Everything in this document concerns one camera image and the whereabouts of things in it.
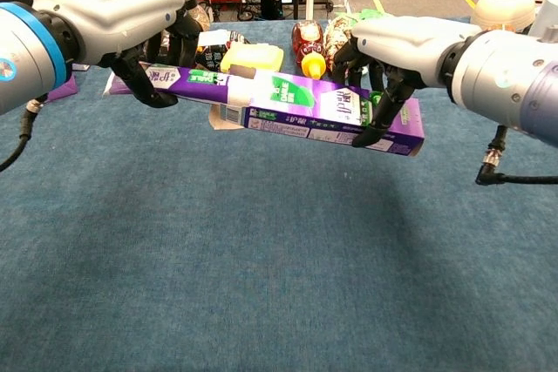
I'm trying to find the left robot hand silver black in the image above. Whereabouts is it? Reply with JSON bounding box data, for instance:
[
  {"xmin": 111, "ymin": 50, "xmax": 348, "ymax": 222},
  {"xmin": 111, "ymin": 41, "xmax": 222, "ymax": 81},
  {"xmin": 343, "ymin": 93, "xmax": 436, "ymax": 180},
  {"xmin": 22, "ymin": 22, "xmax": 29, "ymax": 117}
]
[{"xmin": 31, "ymin": 0, "xmax": 202, "ymax": 109}]

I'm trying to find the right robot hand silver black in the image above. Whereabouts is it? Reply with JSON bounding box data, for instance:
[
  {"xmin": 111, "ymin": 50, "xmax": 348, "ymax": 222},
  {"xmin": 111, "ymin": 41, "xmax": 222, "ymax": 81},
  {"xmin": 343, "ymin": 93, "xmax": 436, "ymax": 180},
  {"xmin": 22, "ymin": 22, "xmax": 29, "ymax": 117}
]
[{"xmin": 330, "ymin": 16, "xmax": 483, "ymax": 149}]

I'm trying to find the purple toothpaste carton box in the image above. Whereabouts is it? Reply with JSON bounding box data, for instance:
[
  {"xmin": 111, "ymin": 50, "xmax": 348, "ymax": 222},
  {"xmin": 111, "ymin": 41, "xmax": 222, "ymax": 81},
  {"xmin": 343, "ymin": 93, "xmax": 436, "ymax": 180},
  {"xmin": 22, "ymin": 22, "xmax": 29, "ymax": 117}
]
[{"xmin": 208, "ymin": 64, "xmax": 426, "ymax": 158}]

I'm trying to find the purple white toothpaste tube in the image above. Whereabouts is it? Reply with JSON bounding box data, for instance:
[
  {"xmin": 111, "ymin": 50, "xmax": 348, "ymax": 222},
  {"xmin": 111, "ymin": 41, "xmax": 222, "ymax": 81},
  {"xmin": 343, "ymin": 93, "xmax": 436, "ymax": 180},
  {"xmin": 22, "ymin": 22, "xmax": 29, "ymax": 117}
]
[{"xmin": 103, "ymin": 61, "xmax": 258, "ymax": 108}]

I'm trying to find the small purple box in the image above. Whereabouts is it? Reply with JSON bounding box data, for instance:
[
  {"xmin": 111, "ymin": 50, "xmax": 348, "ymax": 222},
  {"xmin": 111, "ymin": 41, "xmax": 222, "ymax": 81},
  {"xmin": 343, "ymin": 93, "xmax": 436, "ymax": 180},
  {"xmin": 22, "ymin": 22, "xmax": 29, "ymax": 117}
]
[{"xmin": 43, "ymin": 73, "xmax": 80, "ymax": 104}]

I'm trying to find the red sauce bottle yellow cap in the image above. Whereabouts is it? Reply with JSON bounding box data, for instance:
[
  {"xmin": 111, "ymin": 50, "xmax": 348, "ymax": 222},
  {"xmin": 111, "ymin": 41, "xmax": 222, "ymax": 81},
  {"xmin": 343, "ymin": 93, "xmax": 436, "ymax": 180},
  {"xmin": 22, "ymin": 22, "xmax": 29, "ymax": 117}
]
[{"xmin": 290, "ymin": 19, "xmax": 327, "ymax": 81}]

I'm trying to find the black power box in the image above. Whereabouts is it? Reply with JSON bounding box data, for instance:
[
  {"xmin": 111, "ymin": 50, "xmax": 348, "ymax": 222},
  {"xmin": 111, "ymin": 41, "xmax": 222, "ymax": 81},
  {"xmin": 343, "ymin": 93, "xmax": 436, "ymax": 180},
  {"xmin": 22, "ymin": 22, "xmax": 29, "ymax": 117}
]
[{"xmin": 259, "ymin": 0, "xmax": 285, "ymax": 21}]

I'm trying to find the green tea sachet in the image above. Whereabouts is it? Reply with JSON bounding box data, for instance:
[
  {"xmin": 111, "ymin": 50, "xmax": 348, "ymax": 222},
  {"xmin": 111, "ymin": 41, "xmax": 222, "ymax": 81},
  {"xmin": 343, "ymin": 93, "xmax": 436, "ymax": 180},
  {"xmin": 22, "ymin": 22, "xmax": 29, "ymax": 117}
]
[{"xmin": 346, "ymin": 8, "xmax": 390, "ymax": 21}]

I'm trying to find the glass jar black lid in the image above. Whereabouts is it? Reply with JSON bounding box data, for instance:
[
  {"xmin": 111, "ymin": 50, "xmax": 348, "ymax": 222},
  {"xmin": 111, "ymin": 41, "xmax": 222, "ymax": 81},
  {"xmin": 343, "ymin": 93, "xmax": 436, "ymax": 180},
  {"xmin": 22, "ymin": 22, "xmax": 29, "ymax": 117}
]
[{"xmin": 179, "ymin": 0, "xmax": 212, "ymax": 34}]

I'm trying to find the beige bowl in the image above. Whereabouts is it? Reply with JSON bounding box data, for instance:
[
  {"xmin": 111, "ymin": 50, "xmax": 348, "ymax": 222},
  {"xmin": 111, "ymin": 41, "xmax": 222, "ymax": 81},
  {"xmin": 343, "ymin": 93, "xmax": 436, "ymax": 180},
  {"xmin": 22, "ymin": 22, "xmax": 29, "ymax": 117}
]
[{"xmin": 470, "ymin": 0, "xmax": 536, "ymax": 33}]

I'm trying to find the yellow lidded container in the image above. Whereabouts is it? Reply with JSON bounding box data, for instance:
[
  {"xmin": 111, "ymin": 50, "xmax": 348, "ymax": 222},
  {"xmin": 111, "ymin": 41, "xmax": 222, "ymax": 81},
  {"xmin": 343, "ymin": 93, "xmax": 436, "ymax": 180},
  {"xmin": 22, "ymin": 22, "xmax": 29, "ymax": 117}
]
[{"xmin": 220, "ymin": 40, "xmax": 285, "ymax": 73}]

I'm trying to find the blue table mat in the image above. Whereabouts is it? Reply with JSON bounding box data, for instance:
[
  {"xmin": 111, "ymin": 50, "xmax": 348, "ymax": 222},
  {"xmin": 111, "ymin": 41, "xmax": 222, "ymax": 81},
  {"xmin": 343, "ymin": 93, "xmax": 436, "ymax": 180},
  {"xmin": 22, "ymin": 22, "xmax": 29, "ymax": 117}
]
[{"xmin": 0, "ymin": 18, "xmax": 558, "ymax": 372}]

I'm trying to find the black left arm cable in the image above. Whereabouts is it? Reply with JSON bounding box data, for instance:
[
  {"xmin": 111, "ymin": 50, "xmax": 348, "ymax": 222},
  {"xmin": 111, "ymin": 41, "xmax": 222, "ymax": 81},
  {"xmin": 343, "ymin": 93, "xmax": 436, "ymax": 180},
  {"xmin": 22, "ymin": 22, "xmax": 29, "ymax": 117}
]
[{"xmin": 0, "ymin": 95, "xmax": 47, "ymax": 172}]

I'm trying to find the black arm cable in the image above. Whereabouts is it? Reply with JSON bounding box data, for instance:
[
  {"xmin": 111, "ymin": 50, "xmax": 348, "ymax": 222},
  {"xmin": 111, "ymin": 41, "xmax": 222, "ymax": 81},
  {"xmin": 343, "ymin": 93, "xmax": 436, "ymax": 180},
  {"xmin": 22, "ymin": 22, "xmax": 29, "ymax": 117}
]
[
  {"xmin": 474, "ymin": 125, "xmax": 558, "ymax": 186},
  {"xmin": 0, "ymin": 95, "xmax": 47, "ymax": 172}
]

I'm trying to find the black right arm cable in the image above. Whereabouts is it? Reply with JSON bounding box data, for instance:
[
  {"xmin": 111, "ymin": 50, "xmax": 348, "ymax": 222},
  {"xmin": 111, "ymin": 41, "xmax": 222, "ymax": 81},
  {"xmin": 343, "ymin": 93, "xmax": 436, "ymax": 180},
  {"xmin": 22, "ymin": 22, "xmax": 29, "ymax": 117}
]
[{"xmin": 474, "ymin": 125, "xmax": 558, "ymax": 186}]

